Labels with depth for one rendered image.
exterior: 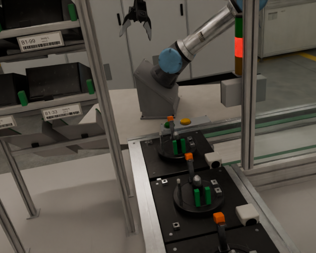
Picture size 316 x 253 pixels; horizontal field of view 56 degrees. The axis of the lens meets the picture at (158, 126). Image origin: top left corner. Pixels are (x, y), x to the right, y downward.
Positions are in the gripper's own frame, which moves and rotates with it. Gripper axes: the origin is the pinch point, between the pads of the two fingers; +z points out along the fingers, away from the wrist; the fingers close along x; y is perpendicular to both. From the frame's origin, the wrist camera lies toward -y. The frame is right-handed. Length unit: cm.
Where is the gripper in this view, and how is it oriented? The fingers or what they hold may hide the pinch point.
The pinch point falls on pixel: (135, 39)
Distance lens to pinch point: 148.3
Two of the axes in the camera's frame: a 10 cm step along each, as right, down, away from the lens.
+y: -2.5, -4.6, 8.5
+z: -1.6, 8.9, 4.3
